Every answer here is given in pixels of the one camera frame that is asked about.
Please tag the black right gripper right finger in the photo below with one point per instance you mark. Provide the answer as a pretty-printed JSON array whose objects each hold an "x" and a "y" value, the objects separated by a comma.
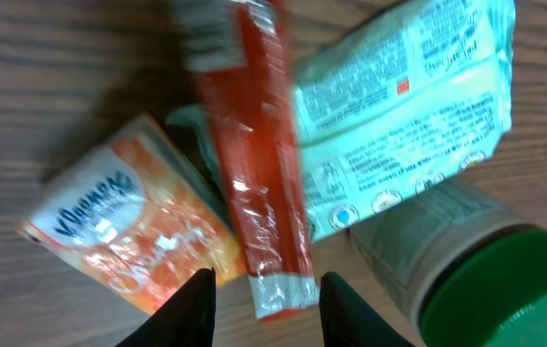
[{"x": 349, "y": 321}]

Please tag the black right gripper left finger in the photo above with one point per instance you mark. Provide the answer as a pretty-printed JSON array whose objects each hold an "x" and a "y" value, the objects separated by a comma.
[{"x": 186, "y": 319}]

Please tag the orange Kleenex tissue pack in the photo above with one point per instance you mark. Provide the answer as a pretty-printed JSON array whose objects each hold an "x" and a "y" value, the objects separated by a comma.
[{"x": 135, "y": 215}]

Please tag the green lidded jar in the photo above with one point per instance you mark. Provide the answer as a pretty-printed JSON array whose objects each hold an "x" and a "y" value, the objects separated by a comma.
[{"x": 462, "y": 267}]

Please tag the teal wet wipes pack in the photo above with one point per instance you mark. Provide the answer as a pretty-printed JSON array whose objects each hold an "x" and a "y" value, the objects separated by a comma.
[{"x": 407, "y": 100}]

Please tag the red stick sachet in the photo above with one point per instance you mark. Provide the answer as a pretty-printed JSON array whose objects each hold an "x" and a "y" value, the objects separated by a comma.
[{"x": 236, "y": 54}]

